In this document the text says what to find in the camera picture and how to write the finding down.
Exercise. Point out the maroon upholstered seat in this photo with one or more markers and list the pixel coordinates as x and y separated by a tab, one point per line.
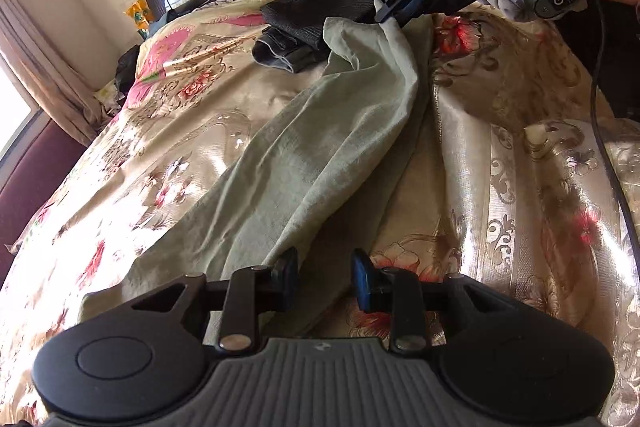
30	192

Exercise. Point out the window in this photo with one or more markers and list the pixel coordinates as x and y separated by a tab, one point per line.
11	112

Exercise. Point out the yellow packet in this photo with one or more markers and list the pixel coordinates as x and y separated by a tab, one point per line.
137	17

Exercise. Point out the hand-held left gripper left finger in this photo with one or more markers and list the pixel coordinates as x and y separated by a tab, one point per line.
286	279

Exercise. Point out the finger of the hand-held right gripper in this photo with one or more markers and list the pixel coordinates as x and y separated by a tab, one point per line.
407	9
386	9

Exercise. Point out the floral gold bedspread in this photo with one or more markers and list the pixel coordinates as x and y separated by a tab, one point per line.
500	157

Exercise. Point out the beige curtain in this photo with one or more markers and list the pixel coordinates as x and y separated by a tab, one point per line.
45	72

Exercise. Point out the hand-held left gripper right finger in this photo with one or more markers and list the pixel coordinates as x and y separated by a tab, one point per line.
361	282

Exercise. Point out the dark cloth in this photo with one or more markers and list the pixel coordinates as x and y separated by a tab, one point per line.
127	67

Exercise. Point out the light green pants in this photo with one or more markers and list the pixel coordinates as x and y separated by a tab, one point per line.
300	147

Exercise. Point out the folded dark pants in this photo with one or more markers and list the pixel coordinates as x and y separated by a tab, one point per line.
310	14

